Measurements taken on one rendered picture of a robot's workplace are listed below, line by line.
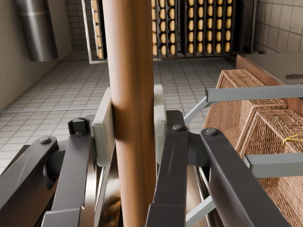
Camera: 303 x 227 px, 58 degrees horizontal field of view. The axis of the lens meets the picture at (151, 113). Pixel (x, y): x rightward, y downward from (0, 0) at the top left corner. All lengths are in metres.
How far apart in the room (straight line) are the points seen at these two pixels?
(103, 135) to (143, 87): 0.04
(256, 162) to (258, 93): 0.51
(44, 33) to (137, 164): 3.12
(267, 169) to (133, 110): 0.54
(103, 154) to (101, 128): 0.02
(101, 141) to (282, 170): 0.59
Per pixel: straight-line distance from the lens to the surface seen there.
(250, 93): 1.13
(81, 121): 0.16
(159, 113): 0.17
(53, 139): 0.16
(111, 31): 0.17
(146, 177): 0.21
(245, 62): 1.82
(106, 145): 0.17
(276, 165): 0.70
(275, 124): 1.12
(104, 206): 1.27
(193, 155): 0.15
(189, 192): 1.49
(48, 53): 3.32
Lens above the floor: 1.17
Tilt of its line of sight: level
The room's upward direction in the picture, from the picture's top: 93 degrees counter-clockwise
